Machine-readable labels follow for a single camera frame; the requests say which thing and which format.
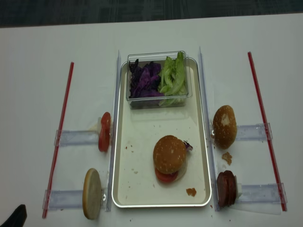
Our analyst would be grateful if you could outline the sesame top bun front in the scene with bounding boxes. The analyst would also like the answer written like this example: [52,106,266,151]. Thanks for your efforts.
[153,135,187,175]

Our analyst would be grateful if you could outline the sesame bun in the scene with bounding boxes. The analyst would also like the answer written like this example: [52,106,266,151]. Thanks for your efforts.
[213,105,237,149]
[153,135,187,175]

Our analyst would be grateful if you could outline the green lettuce leaves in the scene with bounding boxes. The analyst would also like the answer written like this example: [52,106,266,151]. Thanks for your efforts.
[158,52,187,96]

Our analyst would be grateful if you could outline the upright tomato slice rear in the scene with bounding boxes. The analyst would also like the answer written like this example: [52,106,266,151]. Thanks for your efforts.
[100,112,111,129]

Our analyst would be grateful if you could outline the upright tomato slice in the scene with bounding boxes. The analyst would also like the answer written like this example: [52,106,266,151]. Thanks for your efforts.
[100,112,111,129]
[98,126,110,152]

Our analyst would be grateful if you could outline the upright tomato slice front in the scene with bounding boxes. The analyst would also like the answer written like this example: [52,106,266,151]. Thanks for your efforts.
[98,126,110,152]

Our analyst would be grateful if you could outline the tomato slice on tray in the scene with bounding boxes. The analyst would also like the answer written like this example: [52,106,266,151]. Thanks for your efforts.
[155,168,178,183]

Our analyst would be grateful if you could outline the upright meat patty front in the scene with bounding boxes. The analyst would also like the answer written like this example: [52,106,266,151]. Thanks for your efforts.
[216,172,229,208]

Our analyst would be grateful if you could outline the upright meat patty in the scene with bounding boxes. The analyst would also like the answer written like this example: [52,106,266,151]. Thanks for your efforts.
[225,170,237,206]
[216,172,229,208]

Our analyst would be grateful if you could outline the upright meat patty rear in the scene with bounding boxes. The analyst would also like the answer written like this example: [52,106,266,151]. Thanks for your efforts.
[225,170,237,206]

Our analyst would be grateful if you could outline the white block behind patties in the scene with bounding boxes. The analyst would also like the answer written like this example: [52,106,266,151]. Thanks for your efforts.
[234,175,242,199]

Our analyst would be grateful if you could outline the purple cabbage leaves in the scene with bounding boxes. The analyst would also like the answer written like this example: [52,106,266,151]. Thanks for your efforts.
[128,59,164,98]

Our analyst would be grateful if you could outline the clear plastic vegetable box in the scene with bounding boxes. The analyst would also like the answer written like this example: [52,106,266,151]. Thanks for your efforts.
[125,51,192,109]

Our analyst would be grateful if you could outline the purple cabbage strip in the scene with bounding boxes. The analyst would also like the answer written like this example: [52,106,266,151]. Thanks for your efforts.
[183,141,193,152]

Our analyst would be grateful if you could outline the white block behind tomatoes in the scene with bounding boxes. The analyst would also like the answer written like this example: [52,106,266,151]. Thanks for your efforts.
[93,117,102,135]

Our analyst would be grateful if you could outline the bottom bun on tray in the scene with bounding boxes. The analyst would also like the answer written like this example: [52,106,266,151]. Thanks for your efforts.
[176,156,187,181]

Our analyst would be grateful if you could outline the beige metal tray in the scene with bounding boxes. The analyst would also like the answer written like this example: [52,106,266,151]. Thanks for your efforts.
[112,58,212,208]

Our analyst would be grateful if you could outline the sesame top bun rear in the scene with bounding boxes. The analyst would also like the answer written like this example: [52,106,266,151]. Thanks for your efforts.
[213,105,237,149]

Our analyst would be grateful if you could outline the left red strip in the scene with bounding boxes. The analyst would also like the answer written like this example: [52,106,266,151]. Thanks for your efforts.
[42,62,74,219]

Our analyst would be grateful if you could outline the red strip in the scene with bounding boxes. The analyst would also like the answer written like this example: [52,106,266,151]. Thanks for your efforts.
[42,62,74,219]
[247,52,287,212]

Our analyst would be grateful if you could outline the clear holder upper left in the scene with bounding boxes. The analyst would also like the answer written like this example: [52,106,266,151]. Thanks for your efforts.
[54,130,99,147]

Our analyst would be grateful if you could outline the clear holder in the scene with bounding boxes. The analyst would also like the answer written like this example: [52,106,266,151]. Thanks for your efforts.
[54,130,99,147]
[235,123,273,141]
[235,183,287,204]
[42,190,83,210]

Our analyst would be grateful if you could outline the brown crumb on table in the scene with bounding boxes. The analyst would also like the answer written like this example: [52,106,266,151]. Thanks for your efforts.
[222,152,232,166]

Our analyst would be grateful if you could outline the brown crumb on tray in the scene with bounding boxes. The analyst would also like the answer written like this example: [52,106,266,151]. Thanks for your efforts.
[186,188,196,197]

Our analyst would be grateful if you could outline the upright bottom bun left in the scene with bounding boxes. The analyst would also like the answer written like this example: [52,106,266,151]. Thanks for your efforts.
[82,168,102,220]

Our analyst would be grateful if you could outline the clear holder upper right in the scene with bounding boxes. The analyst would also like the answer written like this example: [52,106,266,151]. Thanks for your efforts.
[235,123,273,141]

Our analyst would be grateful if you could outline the right red strip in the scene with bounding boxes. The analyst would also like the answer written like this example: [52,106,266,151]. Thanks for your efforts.
[247,52,287,212]

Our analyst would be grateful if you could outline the clear holder lower left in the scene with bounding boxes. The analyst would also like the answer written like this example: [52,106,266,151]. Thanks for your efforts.
[42,190,83,210]

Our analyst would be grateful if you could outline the clear holder lower right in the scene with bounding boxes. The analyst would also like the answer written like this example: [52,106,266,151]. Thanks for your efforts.
[235,183,287,204]

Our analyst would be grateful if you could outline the black object bottom left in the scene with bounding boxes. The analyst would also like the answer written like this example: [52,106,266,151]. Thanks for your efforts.
[0,204,27,227]

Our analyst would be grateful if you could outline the right long clear rail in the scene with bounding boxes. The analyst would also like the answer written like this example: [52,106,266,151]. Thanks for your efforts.
[198,47,220,212]

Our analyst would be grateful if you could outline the long clear rail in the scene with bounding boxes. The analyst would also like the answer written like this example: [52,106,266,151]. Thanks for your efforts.
[198,47,220,212]
[105,50,121,212]

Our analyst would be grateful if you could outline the left long clear rail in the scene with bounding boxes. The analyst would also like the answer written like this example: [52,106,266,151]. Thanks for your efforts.
[105,50,121,212]

